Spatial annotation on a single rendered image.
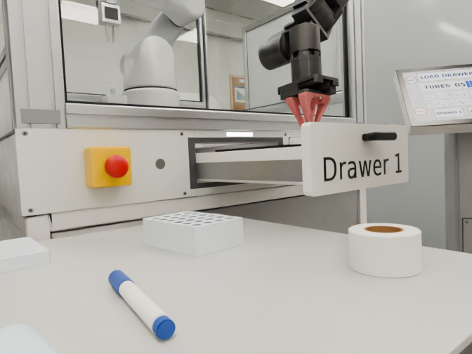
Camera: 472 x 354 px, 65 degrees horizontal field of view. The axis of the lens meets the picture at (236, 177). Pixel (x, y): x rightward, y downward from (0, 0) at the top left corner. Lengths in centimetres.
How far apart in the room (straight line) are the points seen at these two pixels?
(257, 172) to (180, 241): 23
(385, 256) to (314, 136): 24
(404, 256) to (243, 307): 16
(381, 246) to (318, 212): 75
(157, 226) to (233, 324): 27
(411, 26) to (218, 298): 235
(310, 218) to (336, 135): 54
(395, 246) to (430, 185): 205
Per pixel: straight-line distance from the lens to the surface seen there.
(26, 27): 74
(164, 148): 78
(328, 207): 116
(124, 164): 66
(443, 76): 164
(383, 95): 257
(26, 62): 72
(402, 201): 251
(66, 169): 71
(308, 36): 73
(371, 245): 38
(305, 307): 31
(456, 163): 159
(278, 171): 62
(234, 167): 70
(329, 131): 58
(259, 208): 95
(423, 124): 143
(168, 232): 51
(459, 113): 150
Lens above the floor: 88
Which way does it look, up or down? 3 degrees down
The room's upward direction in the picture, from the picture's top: 3 degrees counter-clockwise
